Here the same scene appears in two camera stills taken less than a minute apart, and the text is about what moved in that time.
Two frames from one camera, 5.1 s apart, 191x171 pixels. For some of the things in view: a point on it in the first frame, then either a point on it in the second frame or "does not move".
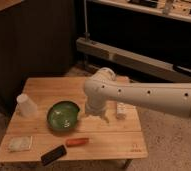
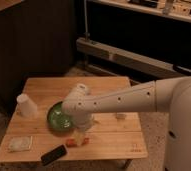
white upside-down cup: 25,106 does not move
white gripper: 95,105 to 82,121
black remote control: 53,155 does not move
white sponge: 20,143 does not move
